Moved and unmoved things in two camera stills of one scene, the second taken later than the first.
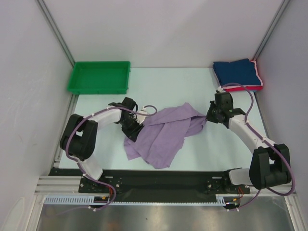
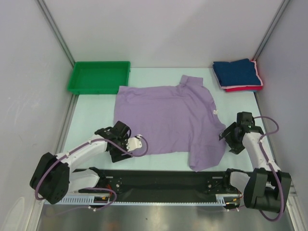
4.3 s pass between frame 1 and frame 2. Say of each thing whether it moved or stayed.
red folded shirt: stayed
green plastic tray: stayed
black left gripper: moved
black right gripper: moved
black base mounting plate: stayed
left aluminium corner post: stayed
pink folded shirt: stayed
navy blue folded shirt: stayed
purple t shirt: moved
